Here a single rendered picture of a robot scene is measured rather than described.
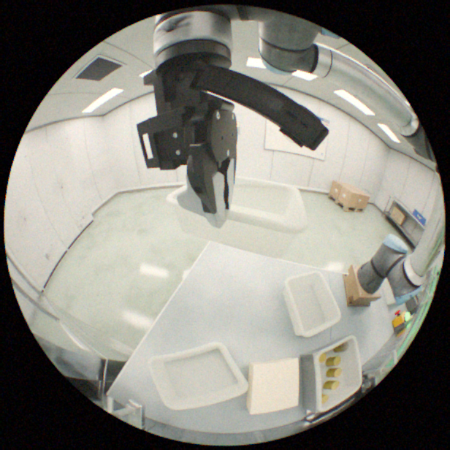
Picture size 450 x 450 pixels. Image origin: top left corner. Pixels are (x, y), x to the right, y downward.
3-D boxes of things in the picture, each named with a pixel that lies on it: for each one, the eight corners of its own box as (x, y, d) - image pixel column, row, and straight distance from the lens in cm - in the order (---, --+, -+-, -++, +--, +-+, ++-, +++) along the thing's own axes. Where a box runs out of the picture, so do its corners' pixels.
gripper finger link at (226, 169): (201, 206, 23) (192, 154, 19) (234, 212, 21) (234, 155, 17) (193, 218, 21) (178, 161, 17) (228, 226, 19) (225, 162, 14)
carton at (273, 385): (246, 405, 51) (250, 414, 44) (248, 362, 47) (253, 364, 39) (286, 399, 54) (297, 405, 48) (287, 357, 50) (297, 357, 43)
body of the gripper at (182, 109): (185, 154, 21) (175, 78, 22) (242, 155, 17) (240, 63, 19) (147, 175, 16) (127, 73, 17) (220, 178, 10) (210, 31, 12)
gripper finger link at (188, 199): (191, 220, 21) (178, 162, 17) (227, 228, 19) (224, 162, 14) (180, 234, 19) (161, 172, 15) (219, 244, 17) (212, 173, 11)
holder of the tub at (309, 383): (302, 418, 62) (314, 425, 56) (299, 354, 52) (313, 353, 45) (344, 397, 70) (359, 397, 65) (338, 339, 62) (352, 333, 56)
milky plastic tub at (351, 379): (302, 408, 58) (317, 415, 52) (300, 354, 52) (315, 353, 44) (345, 386, 67) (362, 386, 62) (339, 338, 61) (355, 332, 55)
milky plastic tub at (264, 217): (210, 201, 39) (208, 172, 36) (289, 218, 35) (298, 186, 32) (169, 239, 27) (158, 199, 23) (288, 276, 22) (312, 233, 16)
